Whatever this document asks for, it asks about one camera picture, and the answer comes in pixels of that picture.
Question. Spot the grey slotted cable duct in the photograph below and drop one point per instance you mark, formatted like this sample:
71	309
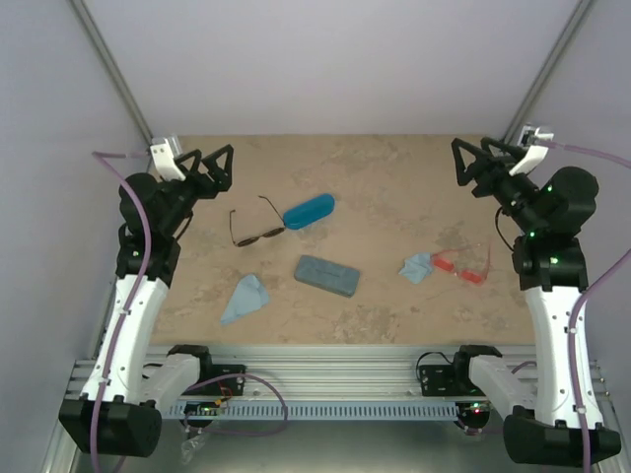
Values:
406	410

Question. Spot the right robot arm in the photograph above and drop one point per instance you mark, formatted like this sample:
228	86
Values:
561	424

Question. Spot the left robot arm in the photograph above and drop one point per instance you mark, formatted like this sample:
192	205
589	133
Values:
120	408

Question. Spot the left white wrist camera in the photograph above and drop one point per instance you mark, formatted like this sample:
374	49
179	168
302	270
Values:
164	151

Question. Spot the grey-blue teal-lined glasses case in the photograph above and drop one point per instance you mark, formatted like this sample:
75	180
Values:
328	276

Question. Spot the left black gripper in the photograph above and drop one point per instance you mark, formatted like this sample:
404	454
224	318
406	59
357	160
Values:
222	183

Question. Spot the blue hard glasses case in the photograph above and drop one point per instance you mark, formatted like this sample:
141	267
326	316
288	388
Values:
309	212

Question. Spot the black mounting plate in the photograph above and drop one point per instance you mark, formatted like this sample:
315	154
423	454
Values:
436	375
227	387

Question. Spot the right aluminium frame post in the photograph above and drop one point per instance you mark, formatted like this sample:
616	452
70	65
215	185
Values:
553	59

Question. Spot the aluminium frame post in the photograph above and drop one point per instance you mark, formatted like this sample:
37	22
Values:
553	59
97	40

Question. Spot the left aluminium frame post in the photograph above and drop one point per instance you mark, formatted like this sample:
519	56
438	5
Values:
97	40

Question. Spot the right small circuit board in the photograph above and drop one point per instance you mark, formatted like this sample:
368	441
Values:
471	409

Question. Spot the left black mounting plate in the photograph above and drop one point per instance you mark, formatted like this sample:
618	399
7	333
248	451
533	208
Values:
227	387

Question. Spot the brown tortoiseshell sunglasses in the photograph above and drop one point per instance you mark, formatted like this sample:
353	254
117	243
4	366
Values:
253	237

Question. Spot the left small circuit board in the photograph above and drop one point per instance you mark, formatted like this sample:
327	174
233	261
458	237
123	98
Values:
206	408

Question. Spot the red translucent sunglasses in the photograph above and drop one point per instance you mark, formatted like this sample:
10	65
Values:
449	260

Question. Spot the light blue cleaning cloth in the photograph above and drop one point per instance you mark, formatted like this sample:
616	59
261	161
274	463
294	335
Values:
249	296

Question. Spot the crumpled blue cleaning cloth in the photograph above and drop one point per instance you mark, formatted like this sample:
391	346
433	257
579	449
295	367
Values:
417	267

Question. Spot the small circuit board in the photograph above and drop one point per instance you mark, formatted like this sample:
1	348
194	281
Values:
206	408
471	409

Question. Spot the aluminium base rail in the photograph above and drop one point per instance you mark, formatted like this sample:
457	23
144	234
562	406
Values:
328	372

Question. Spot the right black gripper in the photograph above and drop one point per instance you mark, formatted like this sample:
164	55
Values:
478	168

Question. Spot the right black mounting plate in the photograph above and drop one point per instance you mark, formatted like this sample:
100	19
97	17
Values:
436	375

